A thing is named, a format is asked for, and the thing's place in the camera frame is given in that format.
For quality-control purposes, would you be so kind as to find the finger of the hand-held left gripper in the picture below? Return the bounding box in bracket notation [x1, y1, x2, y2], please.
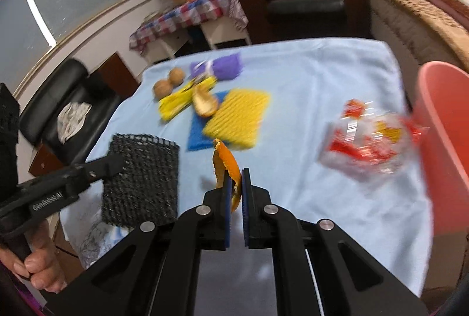
[72, 154, 125, 188]

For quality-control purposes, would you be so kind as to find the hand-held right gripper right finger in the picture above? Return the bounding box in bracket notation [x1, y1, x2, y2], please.
[242, 168, 429, 316]

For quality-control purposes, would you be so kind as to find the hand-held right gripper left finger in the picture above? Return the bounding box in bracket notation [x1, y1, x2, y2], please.
[44, 171, 233, 316]

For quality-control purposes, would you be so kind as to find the black foam net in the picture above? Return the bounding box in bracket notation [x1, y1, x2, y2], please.
[101, 133, 180, 229]

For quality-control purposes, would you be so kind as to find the large orange peel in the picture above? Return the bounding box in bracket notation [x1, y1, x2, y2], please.
[212, 138, 243, 211]

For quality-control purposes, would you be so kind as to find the blue foam net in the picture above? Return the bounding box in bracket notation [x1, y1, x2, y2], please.
[188, 91, 230, 152]

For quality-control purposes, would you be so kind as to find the purple foam net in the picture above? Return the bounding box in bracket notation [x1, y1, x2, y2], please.
[189, 53, 243, 81]

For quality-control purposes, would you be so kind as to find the pink plastic bucket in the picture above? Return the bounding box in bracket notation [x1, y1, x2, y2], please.
[414, 61, 469, 237]

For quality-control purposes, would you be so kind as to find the person's left hand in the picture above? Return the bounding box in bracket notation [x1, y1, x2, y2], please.
[0, 219, 68, 293]

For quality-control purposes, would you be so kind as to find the white patterned cloth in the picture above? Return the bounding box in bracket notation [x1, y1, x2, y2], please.
[57, 102, 92, 144]

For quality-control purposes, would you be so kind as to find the black leather armchair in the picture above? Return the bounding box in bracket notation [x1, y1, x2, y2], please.
[18, 52, 142, 177]

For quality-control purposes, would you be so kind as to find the yellow plastic wrapper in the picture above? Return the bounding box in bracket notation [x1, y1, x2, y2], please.
[158, 76, 217, 121]

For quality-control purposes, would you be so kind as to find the yellow foam net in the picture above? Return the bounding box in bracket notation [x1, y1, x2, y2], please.
[203, 89, 271, 150]

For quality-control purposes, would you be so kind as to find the small orange peel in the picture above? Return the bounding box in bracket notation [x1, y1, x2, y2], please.
[192, 85, 219, 118]

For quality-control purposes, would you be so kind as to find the red and clear plastic bag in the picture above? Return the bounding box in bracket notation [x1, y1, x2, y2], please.
[318, 99, 423, 181]

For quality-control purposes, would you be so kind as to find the light blue tablecloth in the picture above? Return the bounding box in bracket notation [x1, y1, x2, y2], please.
[60, 38, 435, 298]

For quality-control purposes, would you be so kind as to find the checked tablecloth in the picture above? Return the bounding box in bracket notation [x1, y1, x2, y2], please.
[129, 0, 249, 55]

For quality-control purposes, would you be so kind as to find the white wooden table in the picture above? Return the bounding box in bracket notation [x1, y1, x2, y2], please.
[145, 21, 252, 62]

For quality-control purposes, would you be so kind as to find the white quilted mattress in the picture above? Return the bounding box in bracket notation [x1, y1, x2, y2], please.
[370, 0, 451, 65]

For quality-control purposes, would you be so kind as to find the brown floral bedspread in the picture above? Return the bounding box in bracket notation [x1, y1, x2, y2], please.
[363, 0, 469, 82]

